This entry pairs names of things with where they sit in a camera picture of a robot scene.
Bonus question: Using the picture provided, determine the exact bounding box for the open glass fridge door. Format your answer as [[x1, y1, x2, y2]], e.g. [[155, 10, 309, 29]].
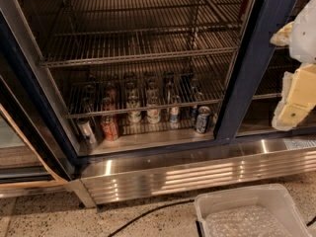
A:
[[0, 16, 73, 198]]

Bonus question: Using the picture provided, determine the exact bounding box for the white green can front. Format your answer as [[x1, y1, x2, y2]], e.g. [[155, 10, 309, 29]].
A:
[[126, 96, 141, 123]]

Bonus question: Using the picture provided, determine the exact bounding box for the upper wire fridge shelf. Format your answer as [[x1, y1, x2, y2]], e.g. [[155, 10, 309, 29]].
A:
[[41, 0, 243, 68]]

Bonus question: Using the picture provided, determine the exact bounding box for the stainless steel display fridge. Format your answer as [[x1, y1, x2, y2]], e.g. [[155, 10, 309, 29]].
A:
[[0, 0, 315, 207]]

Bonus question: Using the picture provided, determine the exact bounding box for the silver can front left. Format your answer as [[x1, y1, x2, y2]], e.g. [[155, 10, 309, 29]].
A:
[[76, 118, 97, 147]]

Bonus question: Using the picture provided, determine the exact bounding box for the red cola can front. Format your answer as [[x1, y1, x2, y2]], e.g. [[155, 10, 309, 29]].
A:
[[101, 116, 119, 141]]

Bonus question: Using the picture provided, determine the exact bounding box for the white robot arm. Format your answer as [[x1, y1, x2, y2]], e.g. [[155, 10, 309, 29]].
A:
[[270, 0, 316, 131]]

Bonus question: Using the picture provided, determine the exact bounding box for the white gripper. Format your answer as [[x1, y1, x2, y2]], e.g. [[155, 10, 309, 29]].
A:
[[270, 22, 316, 131]]

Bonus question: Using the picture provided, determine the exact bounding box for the dark blue fridge door frame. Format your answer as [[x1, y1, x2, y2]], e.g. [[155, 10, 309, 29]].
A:
[[213, 0, 305, 142]]

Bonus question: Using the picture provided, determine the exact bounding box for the white plastic bin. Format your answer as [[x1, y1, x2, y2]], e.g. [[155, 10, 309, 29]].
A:
[[195, 184, 312, 237]]

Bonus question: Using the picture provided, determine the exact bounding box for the middle wire fridge shelf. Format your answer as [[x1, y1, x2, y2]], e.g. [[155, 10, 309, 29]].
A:
[[67, 54, 231, 119]]

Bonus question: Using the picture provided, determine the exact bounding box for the blue silver redbull can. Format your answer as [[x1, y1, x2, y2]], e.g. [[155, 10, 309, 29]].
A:
[[169, 95, 181, 123]]

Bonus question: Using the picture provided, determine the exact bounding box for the white red can front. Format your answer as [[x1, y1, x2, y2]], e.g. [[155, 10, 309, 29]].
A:
[[146, 97, 161, 124]]

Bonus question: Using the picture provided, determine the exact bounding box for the right compartment wire shelf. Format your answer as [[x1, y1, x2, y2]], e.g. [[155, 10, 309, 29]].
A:
[[253, 47, 299, 100]]

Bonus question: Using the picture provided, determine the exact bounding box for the red cola can second row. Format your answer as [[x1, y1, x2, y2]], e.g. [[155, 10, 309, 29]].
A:
[[102, 97, 117, 111]]

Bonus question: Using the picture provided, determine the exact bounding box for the black floor cable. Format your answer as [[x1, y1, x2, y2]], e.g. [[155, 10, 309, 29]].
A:
[[107, 198, 196, 237]]

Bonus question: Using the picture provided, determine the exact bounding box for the wire fridge shelf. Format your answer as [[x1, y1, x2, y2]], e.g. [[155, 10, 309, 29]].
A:
[[41, 0, 243, 68], [67, 54, 231, 119]]

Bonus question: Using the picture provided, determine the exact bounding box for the dark blue can front right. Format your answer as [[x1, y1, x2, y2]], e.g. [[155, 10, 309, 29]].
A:
[[194, 106, 211, 133]]

